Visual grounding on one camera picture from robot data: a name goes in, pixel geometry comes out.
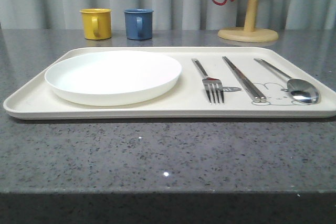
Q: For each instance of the silver metal fork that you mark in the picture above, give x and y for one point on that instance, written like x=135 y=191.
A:
x=213 y=86

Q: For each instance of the white round plate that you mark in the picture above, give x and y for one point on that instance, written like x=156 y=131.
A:
x=112 y=78

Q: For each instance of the silver metal spoon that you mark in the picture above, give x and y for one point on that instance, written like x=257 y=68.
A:
x=300 y=90

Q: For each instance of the cream rabbit serving tray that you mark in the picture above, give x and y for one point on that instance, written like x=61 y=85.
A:
x=36 y=101

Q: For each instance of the blue enamel mug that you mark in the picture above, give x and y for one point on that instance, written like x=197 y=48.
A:
x=138 y=23

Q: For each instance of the grey pleated curtain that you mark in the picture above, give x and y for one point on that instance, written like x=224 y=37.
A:
x=172 y=14

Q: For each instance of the wooden mug tree stand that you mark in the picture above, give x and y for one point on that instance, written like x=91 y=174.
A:
x=249 y=32

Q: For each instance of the yellow enamel mug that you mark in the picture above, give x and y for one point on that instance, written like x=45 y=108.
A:
x=96 y=23

